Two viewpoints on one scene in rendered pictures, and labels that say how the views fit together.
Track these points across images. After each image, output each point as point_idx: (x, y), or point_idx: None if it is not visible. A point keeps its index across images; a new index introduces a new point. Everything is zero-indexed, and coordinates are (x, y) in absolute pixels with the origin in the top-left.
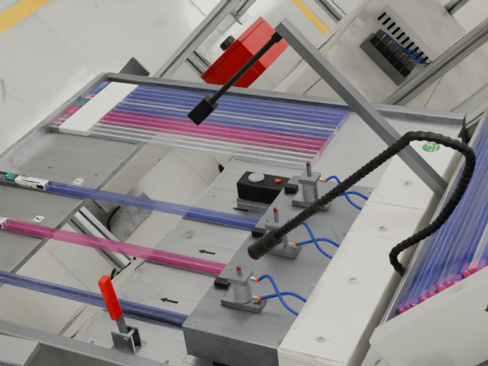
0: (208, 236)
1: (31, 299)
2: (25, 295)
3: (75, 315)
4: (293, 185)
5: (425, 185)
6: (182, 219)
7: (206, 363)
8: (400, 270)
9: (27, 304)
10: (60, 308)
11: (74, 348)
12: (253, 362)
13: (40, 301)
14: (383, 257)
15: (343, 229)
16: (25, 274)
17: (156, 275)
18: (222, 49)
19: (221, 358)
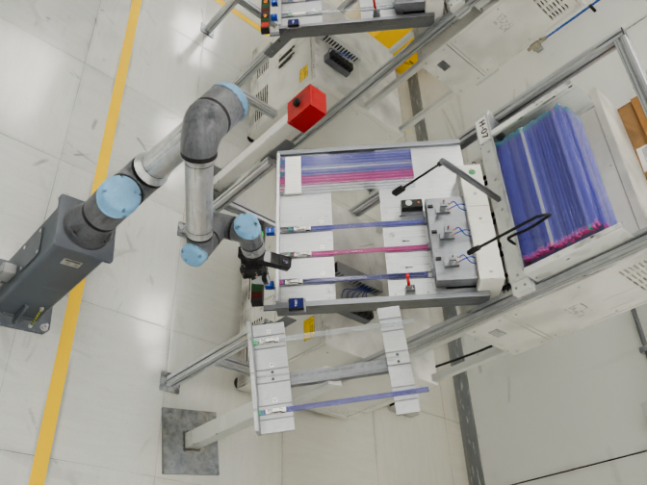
0: (400, 233)
1: (218, 254)
2: (215, 254)
3: None
4: (431, 205)
5: (481, 192)
6: (383, 228)
7: (442, 288)
8: (510, 241)
9: (218, 258)
10: (230, 253)
11: (394, 299)
12: (464, 283)
13: (221, 253)
14: (488, 231)
15: (462, 220)
16: None
17: (395, 258)
18: (295, 106)
19: (451, 285)
